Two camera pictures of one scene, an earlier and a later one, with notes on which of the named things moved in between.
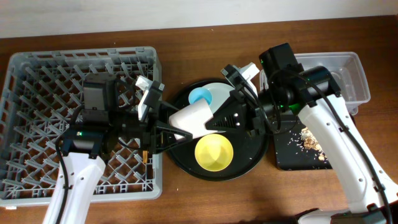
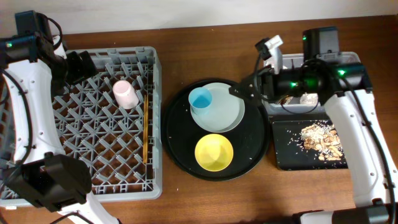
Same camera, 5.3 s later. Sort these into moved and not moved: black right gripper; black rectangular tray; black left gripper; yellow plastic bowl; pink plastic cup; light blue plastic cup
Moved: black left gripper; black right gripper; pink plastic cup
Not moved: yellow plastic bowl; light blue plastic cup; black rectangular tray
